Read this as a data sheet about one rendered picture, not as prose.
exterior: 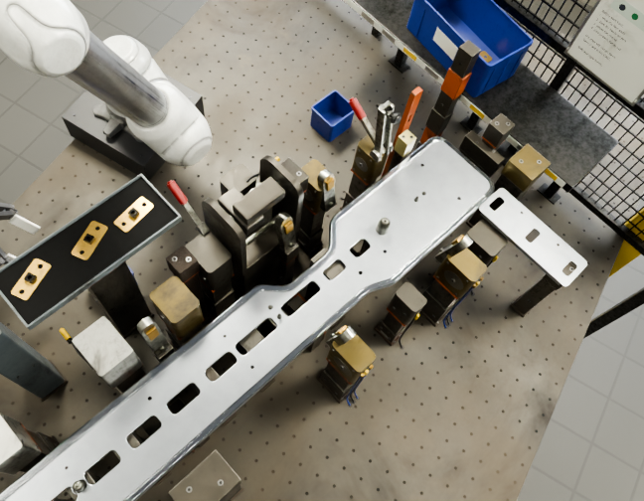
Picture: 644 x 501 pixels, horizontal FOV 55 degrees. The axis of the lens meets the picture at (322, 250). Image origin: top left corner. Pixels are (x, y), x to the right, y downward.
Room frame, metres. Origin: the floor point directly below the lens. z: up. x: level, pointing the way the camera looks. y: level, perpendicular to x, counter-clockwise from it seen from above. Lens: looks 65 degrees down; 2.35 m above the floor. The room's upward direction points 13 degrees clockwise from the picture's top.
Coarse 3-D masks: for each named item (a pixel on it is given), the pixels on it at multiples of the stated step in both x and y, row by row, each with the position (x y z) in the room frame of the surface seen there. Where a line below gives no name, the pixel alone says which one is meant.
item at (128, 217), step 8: (144, 200) 0.57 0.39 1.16; (128, 208) 0.54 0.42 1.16; (136, 208) 0.54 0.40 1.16; (144, 208) 0.55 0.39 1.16; (152, 208) 0.55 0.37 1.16; (120, 216) 0.52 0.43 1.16; (128, 216) 0.52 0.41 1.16; (136, 216) 0.53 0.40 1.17; (144, 216) 0.53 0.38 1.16; (120, 224) 0.50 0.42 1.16; (128, 224) 0.51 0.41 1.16
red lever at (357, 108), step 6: (354, 102) 0.96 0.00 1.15; (354, 108) 0.95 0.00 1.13; (360, 108) 0.95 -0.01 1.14; (360, 114) 0.94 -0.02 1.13; (360, 120) 0.94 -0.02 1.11; (366, 120) 0.94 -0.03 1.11; (366, 126) 0.93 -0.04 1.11; (372, 132) 0.92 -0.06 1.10; (372, 138) 0.91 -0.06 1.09; (384, 150) 0.90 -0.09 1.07
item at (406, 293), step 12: (408, 288) 0.58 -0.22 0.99; (396, 300) 0.55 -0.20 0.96; (408, 300) 0.55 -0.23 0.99; (420, 300) 0.56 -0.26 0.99; (396, 312) 0.54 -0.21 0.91; (408, 312) 0.53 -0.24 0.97; (384, 324) 0.55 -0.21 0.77; (396, 324) 0.54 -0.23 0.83; (384, 336) 0.54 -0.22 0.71; (396, 336) 0.53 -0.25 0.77
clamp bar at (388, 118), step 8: (384, 104) 0.92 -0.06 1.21; (392, 104) 0.92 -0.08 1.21; (384, 112) 0.89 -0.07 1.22; (392, 112) 0.90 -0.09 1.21; (384, 120) 0.89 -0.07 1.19; (392, 120) 0.88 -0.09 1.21; (376, 128) 0.90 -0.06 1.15; (384, 128) 0.89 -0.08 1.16; (392, 128) 0.91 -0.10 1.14; (376, 136) 0.89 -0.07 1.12; (384, 136) 0.90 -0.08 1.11; (376, 144) 0.89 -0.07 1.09; (384, 144) 0.91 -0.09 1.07
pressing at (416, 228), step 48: (432, 144) 1.00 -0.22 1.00; (384, 192) 0.82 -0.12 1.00; (432, 192) 0.85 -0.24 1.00; (480, 192) 0.89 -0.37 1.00; (336, 240) 0.66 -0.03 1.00; (384, 240) 0.69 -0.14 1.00; (432, 240) 0.72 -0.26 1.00; (288, 288) 0.51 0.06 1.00; (336, 288) 0.53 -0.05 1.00; (240, 336) 0.37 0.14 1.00; (288, 336) 0.40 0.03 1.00; (144, 384) 0.22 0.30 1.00; (240, 384) 0.27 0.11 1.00; (96, 432) 0.10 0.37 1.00; (192, 432) 0.15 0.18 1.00; (48, 480) 0.00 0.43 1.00; (144, 480) 0.04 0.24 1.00
